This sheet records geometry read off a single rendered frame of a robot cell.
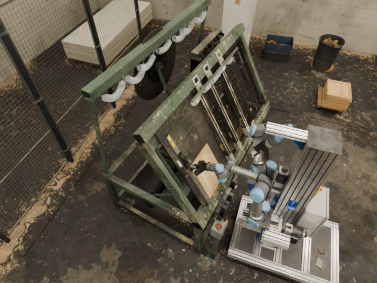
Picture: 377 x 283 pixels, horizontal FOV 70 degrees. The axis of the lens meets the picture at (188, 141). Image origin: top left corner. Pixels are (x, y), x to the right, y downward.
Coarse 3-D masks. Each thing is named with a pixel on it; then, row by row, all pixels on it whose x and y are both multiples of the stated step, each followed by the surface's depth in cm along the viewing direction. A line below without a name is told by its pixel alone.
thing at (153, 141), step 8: (232, 48) 350; (248, 88) 385; (248, 96) 378; (232, 112) 356; (232, 120) 347; (152, 136) 254; (152, 144) 245; (168, 168) 263; (176, 176) 271; (184, 184) 284; (184, 192) 276
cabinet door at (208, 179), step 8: (200, 152) 290; (208, 152) 299; (208, 160) 299; (216, 160) 310; (200, 176) 288; (208, 176) 299; (216, 176) 310; (208, 184) 298; (216, 184) 309; (208, 192) 298
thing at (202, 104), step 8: (192, 80) 267; (200, 88) 275; (200, 96) 281; (200, 104) 287; (208, 112) 291; (208, 120) 298; (216, 128) 301; (216, 136) 310; (224, 144) 313; (224, 152) 321; (232, 160) 325
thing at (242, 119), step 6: (216, 54) 297; (222, 60) 306; (228, 60) 300; (216, 66) 310; (222, 72) 312; (222, 78) 317; (222, 84) 323; (228, 84) 323; (228, 90) 325; (228, 96) 331; (234, 96) 331; (234, 102) 333; (234, 108) 340; (240, 108) 341; (240, 114) 341; (240, 120) 348; (246, 126) 352; (246, 132) 357
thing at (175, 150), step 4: (164, 136) 251; (168, 140) 250; (172, 140) 254; (168, 144) 254; (172, 148) 256; (176, 148) 258; (176, 152) 258; (176, 156) 262; (180, 160) 263; (184, 168) 270; (188, 168) 271; (188, 172) 271; (192, 172) 275; (192, 176) 275; (192, 180) 277; (196, 180) 280; (196, 184) 280; (200, 184) 284; (196, 188) 284; (200, 188) 284; (200, 192) 286; (204, 192) 289; (204, 196) 289; (204, 200) 294; (208, 200) 294
